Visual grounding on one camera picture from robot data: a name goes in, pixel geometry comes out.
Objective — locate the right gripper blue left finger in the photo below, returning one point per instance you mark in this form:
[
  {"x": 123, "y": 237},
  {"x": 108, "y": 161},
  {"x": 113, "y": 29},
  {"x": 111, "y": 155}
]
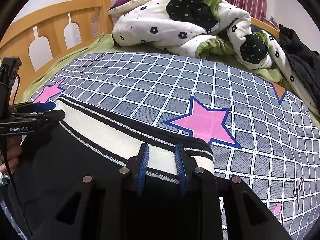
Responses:
[{"x": 103, "y": 208}]

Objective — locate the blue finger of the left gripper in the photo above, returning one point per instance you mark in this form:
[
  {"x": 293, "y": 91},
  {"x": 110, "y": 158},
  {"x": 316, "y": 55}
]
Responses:
[
  {"x": 37, "y": 106},
  {"x": 38, "y": 118}
]

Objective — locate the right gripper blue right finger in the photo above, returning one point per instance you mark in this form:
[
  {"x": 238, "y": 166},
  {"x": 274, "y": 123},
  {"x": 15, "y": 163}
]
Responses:
[{"x": 247, "y": 217}]

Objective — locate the black striped sweatpants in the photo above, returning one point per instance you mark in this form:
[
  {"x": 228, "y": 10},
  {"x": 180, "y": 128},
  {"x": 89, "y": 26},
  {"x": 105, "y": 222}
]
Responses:
[{"x": 90, "y": 141}]

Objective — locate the person's left hand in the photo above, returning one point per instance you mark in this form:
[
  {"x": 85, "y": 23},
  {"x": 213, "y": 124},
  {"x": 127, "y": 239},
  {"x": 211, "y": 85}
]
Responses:
[{"x": 13, "y": 152}]

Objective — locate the grey checked star bedsheet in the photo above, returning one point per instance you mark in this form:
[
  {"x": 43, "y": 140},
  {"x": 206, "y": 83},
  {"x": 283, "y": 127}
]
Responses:
[{"x": 256, "y": 128}]

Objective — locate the black quilted jacket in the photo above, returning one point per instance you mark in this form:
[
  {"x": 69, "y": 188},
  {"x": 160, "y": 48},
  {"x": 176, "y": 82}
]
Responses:
[{"x": 302, "y": 57}]

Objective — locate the white floral strawberry quilt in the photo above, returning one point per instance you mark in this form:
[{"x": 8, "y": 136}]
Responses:
[{"x": 199, "y": 28}]

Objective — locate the wooden bed frame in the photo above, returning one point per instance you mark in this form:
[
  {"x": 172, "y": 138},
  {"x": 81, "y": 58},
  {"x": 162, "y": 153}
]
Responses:
[{"x": 53, "y": 32}]

